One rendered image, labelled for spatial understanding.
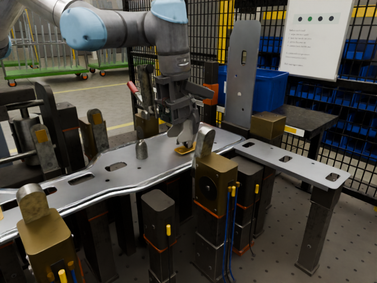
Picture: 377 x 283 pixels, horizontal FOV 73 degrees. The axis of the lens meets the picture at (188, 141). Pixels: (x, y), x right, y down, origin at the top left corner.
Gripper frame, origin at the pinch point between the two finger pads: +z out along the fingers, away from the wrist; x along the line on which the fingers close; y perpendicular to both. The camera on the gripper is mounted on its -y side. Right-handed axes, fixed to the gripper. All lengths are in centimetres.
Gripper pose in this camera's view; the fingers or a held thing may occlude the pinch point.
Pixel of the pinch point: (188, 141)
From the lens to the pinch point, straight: 71.9
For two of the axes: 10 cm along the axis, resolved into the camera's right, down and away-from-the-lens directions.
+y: -7.4, 3.7, -5.6
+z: 0.8, 8.8, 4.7
